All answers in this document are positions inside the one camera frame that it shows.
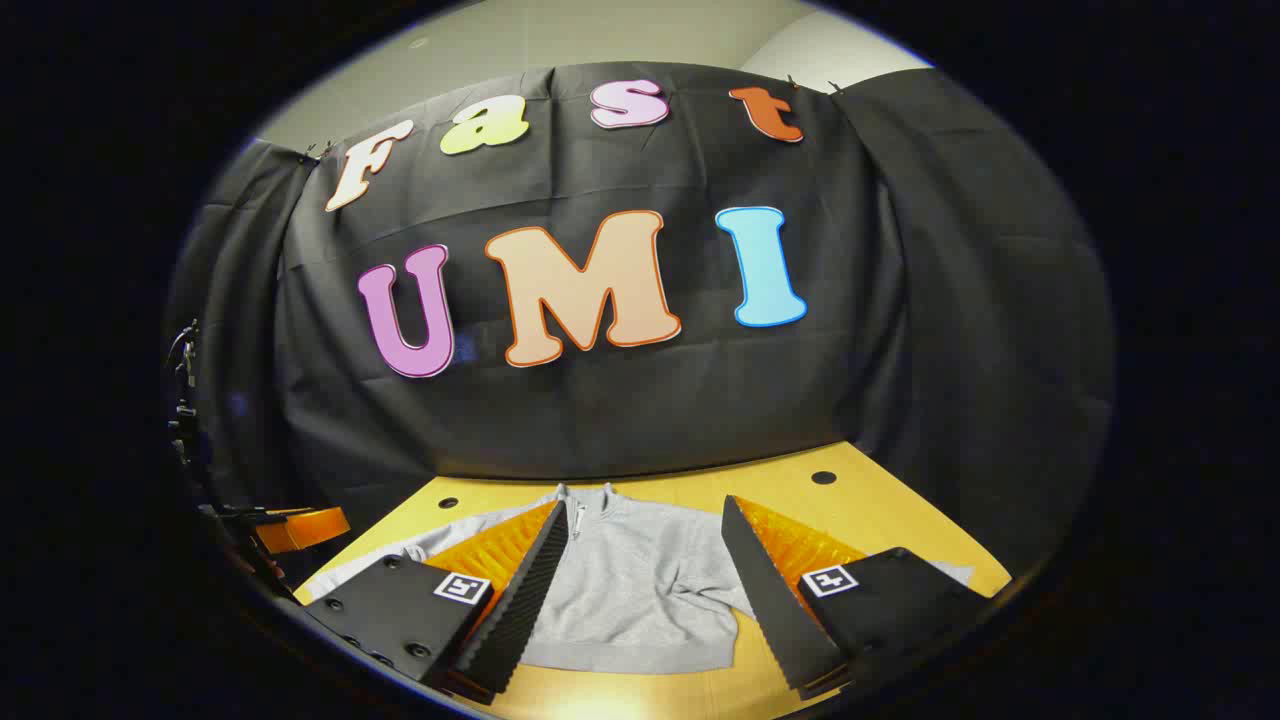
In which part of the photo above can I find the grey zip-neck sweatshirt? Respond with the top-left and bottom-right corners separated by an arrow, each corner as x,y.
300,483 -> 976,676

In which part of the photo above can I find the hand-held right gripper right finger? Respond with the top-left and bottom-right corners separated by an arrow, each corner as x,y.
720,494 -> 1001,701

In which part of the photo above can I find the black backdrop cloth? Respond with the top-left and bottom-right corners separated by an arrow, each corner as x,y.
165,62 -> 1116,601

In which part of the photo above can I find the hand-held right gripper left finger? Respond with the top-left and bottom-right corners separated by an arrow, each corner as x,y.
296,498 -> 571,706

